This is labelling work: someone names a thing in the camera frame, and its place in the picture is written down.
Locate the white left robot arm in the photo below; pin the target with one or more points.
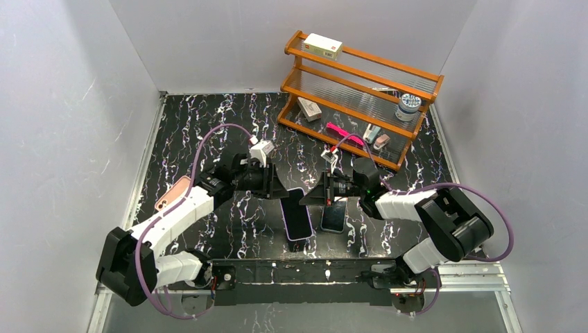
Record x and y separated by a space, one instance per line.
133 262

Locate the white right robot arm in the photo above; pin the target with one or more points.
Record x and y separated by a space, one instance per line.
454 224

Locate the pink cased phone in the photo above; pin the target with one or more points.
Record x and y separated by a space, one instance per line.
176 191

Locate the white cardboard box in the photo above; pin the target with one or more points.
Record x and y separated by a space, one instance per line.
322 46

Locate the orange wooden shelf rack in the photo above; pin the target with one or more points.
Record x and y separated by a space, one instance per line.
357 89

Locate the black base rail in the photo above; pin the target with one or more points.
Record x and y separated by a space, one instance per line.
380 282

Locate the pink comb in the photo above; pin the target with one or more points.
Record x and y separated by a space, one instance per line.
341 133

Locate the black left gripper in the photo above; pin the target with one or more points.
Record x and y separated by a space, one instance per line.
268 180

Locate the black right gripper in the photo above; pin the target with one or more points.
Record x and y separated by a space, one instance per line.
327 188

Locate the small grey box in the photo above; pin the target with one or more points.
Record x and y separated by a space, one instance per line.
310 109

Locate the blue white jar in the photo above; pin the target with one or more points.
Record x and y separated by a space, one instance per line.
408 107

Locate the black smartphone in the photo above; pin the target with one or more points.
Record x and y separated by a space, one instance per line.
333 217

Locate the light blue stapler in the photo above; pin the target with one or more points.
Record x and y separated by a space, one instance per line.
371 133

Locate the lilac phone case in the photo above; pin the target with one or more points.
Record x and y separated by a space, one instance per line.
297 220

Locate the pink small stapler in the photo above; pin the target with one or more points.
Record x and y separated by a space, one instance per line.
380 142

